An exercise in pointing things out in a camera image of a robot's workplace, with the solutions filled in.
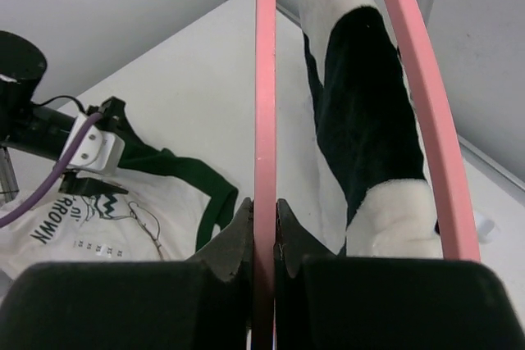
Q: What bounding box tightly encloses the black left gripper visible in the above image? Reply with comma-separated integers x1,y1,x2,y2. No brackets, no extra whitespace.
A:
1,97,135,200

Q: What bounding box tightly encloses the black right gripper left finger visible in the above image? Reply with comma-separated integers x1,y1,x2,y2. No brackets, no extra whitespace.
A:
1,199,253,349

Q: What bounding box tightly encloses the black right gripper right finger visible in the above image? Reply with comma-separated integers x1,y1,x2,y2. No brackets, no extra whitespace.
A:
274,199,521,349

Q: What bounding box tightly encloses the white and green t shirt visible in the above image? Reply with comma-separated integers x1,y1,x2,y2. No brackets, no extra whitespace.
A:
1,136,238,280

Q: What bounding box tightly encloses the pink plastic hanger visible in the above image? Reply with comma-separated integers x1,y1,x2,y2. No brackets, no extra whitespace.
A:
251,0,276,349

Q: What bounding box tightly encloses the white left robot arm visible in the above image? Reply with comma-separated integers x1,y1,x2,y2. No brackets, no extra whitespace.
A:
1,31,130,197

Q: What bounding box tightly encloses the pink hanger with towel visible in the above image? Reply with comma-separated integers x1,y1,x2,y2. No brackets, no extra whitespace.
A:
384,0,481,262

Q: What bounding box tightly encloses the black white checkered towel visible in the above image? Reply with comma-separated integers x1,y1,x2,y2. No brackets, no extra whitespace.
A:
299,0,442,258

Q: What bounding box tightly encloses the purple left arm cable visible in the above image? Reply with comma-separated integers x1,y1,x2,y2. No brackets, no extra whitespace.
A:
0,111,103,229

